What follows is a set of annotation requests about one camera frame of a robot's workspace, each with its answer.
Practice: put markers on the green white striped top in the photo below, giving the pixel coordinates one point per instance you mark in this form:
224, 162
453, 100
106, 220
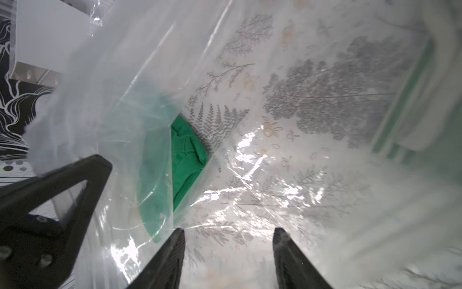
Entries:
424, 122

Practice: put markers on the white three-drawer organizer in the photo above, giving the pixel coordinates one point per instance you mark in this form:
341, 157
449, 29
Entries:
44, 35

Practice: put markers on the green tank top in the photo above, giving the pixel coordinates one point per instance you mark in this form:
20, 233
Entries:
170, 158

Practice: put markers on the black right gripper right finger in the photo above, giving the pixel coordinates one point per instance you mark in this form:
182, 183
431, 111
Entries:
293, 269

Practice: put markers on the clear plastic vacuum bag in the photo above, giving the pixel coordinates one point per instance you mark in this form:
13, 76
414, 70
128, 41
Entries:
286, 98

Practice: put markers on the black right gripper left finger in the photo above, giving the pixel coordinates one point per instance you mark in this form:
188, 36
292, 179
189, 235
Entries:
164, 270

